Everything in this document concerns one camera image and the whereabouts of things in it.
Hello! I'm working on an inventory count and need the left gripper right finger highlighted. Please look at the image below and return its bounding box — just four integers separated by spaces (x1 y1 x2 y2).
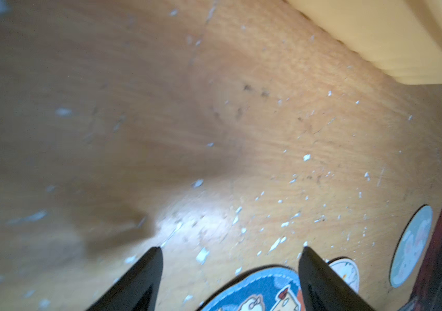
298 246 373 311

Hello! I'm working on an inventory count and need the yellow plastic storage box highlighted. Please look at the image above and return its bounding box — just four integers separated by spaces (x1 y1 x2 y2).
289 1 442 85

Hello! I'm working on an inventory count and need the green bunny round coaster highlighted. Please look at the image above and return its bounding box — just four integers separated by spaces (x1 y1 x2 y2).
389 205 433 288

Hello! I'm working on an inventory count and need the blue cartoon round coaster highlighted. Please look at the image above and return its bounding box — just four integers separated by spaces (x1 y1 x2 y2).
199 266 306 310

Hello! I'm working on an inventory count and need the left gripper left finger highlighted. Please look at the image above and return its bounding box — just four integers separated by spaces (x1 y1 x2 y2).
89 247 163 311

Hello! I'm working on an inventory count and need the white wave round coaster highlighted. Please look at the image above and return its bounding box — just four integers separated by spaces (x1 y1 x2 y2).
328 257 360 294

